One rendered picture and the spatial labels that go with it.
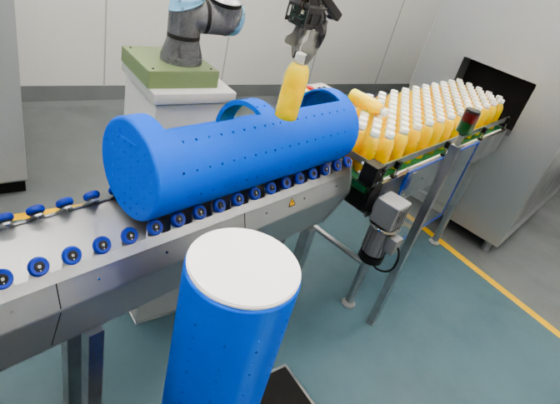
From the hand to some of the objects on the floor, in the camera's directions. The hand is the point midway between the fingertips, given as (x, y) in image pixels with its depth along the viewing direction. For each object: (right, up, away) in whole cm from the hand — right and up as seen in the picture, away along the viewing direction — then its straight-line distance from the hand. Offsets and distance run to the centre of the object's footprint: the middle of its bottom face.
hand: (302, 56), depth 124 cm
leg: (-84, -121, +46) cm, 155 cm away
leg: (-74, -128, +39) cm, 153 cm away
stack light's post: (+43, -108, +123) cm, 169 cm away
